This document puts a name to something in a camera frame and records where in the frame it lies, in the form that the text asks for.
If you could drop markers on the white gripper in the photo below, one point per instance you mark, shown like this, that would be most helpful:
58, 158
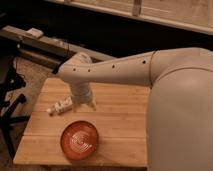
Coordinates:
81, 94

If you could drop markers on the wooden cutting board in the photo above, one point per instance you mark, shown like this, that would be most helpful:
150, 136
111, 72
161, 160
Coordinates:
119, 116

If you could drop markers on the orange ceramic bowl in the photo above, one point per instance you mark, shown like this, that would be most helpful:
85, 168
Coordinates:
79, 140

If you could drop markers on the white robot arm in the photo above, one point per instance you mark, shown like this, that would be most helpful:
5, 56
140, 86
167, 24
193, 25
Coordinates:
180, 105

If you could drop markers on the long wooden beam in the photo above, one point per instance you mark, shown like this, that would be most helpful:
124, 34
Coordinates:
48, 44

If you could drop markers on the small white box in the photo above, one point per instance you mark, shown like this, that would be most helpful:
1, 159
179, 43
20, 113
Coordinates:
35, 32

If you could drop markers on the wooden shelf ledge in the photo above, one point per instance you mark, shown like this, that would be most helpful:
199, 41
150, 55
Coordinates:
194, 15

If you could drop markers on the small white bottle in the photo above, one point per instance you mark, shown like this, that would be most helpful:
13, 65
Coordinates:
60, 107

